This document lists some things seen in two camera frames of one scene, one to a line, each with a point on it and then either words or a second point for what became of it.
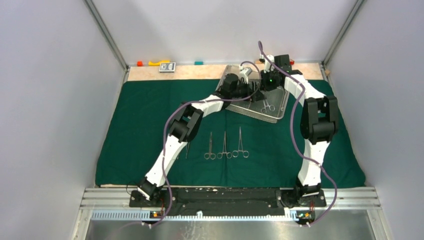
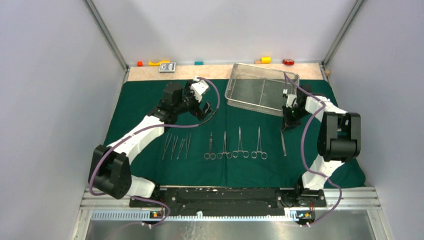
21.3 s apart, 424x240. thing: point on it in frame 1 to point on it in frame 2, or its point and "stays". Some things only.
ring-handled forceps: x=229 y=155 stays
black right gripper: x=264 y=84 to x=288 y=123
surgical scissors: x=210 y=155 stays
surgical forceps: x=235 y=153 stays
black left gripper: x=253 y=94 to x=196 y=111
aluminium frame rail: x=120 y=198 stays
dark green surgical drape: x=230 y=149 stays
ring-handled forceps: x=271 y=107 to x=264 y=155
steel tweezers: x=187 y=150 stays
